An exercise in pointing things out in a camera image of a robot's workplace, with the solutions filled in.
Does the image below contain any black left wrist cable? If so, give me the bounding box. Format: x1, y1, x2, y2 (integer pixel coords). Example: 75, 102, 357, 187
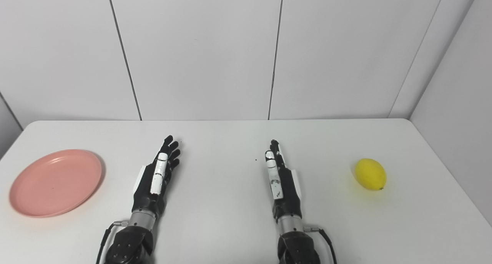
95, 220, 130, 264

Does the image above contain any pink plate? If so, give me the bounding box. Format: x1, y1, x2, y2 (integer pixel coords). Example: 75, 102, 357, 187
9, 149, 103, 218

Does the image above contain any yellow lemon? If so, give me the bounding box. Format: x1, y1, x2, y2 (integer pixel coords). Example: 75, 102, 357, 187
354, 158, 387, 191

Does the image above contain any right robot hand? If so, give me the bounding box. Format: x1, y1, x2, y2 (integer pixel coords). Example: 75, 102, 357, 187
264, 139, 303, 220

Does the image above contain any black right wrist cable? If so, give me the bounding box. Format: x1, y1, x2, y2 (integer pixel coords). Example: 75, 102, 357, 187
304, 226, 338, 264

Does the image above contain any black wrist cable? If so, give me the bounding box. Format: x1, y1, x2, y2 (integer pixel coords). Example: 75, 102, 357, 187
95, 220, 130, 264
304, 226, 338, 264

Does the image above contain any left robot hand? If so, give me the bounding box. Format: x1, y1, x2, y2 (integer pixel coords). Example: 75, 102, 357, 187
131, 135, 181, 217

